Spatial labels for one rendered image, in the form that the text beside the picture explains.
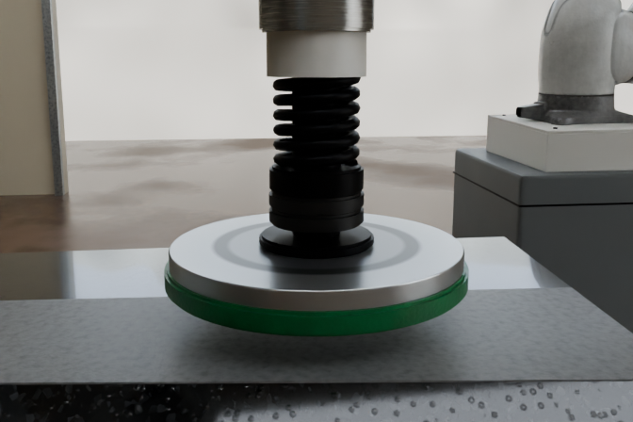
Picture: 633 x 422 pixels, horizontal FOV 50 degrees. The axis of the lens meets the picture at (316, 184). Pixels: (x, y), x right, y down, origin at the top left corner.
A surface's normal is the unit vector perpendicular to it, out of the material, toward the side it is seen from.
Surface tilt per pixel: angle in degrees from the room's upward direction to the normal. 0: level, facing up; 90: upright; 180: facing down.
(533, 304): 0
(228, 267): 0
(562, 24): 81
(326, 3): 90
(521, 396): 45
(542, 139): 90
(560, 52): 89
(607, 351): 0
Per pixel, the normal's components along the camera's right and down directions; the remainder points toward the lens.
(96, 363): 0.00, -0.98
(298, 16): -0.28, 0.18
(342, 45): 0.48, 0.16
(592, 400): 0.01, -0.57
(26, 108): 0.11, 0.18
